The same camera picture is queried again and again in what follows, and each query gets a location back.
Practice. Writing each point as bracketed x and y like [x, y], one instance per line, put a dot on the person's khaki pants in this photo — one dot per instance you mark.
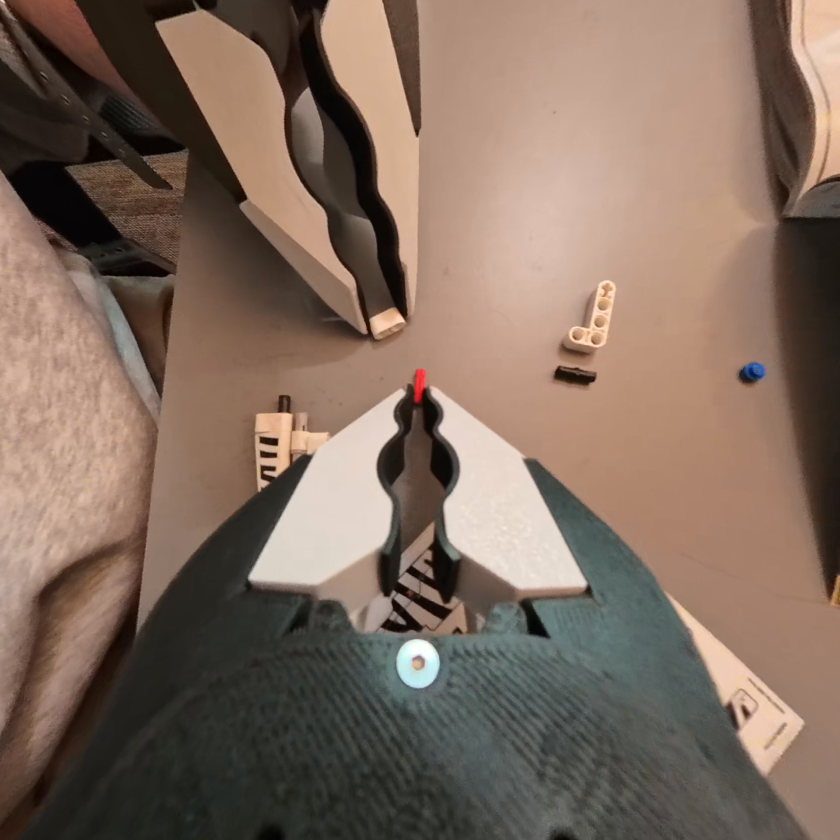
[131, 315]

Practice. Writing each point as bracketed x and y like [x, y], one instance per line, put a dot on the grey mesh office chair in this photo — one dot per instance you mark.
[124, 197]

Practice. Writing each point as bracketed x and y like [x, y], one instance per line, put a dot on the small blue lego piece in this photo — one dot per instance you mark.
[752, 373]

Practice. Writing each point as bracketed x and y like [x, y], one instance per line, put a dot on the open lego instruction booklet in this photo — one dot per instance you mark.
[807, 98]

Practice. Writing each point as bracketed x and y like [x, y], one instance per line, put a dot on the white striped lego assembly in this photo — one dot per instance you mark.
[272, 446]

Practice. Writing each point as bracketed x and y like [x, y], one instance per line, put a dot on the person's left hand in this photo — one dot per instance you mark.
[118, 52]

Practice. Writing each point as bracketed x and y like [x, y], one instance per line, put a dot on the white angled lego beam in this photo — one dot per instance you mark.
[594, 321]

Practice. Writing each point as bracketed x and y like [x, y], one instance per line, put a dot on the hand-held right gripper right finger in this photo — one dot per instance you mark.
[512, 525]

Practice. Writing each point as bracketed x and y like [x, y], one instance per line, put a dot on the small red lego piece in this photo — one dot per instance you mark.
[420, 384]

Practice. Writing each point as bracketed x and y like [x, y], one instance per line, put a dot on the short white lego beam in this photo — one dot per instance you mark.
[387, 323]

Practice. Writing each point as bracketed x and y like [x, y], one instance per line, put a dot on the person's grey sweater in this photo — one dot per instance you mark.
[65, 459]

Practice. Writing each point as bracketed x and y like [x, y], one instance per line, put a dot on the black lego pin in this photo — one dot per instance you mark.
[575, 375]

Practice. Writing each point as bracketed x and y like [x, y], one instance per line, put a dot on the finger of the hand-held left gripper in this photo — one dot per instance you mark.
[397, 184]
[229, 105]

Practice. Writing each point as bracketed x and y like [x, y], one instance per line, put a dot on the lego sticker sheet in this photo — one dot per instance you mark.
[741, 695]

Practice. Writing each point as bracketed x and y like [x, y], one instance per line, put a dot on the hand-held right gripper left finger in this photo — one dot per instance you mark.
[321, 518]

